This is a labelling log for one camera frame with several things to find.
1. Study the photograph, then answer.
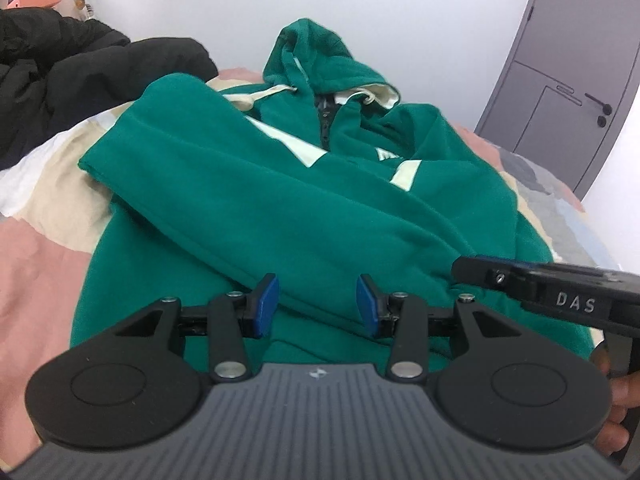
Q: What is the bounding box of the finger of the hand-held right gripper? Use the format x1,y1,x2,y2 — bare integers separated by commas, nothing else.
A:
451,255,538,305

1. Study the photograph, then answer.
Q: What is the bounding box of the green hoodie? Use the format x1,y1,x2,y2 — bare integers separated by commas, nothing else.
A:
70,19,598,361

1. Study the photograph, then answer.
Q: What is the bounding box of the black door handle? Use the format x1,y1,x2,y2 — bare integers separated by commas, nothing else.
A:
584,91,614,127

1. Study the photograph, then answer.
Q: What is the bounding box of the black jacket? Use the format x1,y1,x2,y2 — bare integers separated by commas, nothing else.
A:
0,7,218,171

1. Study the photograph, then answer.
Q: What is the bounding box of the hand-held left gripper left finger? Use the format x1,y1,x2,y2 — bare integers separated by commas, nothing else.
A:
116,272,281,383

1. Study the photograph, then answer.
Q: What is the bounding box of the grey door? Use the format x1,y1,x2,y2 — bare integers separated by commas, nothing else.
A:
474,0,640,201

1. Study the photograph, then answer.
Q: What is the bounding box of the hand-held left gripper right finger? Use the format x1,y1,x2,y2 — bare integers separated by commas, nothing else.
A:
354,274,521,382

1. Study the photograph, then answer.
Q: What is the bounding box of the person's right hand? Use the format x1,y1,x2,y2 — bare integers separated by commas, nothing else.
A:
591,345,632,470

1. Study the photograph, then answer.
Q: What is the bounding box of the patchwork blanket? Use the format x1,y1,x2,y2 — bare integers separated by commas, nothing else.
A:
0,66,621,461

